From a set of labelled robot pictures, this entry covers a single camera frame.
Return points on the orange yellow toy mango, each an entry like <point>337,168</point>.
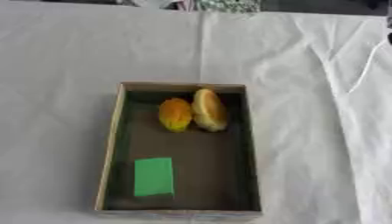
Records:
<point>174,114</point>

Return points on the green rectangular block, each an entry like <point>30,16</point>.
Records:
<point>153,176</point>

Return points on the tan cardboard box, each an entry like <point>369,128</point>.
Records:
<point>204,175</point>

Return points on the tan toy bread roll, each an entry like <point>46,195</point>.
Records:
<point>209,110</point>

